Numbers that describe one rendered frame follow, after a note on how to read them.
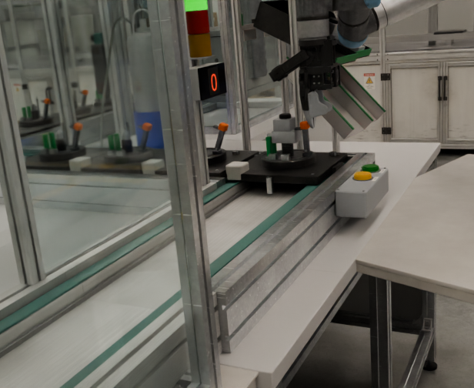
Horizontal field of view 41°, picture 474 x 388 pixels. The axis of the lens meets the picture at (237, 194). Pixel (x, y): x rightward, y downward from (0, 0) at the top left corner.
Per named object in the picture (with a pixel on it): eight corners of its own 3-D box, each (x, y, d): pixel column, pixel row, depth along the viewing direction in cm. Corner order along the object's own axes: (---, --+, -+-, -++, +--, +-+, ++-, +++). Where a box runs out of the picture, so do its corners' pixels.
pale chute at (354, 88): (376, 121, 198) (385, 111, 195) (358, 128, 188) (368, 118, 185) (317, 58, 204) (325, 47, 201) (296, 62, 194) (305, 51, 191)
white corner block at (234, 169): (250, 176, 159) (248, 161, 158) (242, 182, 155) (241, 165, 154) (233, 176, 161) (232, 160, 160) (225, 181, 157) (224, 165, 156)
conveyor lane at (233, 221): (348, 192, 170) (347, 156, 167) (195, 346, 98) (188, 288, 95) (252, 188, 182) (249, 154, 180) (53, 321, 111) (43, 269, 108)
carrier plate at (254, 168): (348, 160, 167) (347, 152, 167) (318, 185, 147) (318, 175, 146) (264, 158, 178) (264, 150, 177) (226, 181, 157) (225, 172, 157)
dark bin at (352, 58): (355, 61, 180) (365, 36, 176) (334, 66, 170) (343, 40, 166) (277, 23, 191) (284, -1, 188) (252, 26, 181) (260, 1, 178)
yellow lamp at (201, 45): (215, 55, 144) (214, 32, 142) (205, 57, 139) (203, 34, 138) (196, 55, 146) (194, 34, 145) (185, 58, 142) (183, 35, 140)
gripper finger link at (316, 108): (327, 130, 151) (325, 91, 149) (303, 130, 154) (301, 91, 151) (331, 128, 154) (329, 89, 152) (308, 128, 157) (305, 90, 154)
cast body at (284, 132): (301, 139, 161) (299, 112, 159) (295, 143, 157) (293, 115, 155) (271, 139, 164) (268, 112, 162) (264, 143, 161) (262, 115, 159)
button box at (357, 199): (388, 191, 154) (388, 166, 153) (366, 219, 137) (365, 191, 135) (360, 189, 158) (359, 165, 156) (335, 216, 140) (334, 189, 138)
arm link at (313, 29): (292, 21, 147) (303, 20, 154) (292, 42, 148) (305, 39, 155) (322, 19, 144) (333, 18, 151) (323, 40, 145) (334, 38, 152)
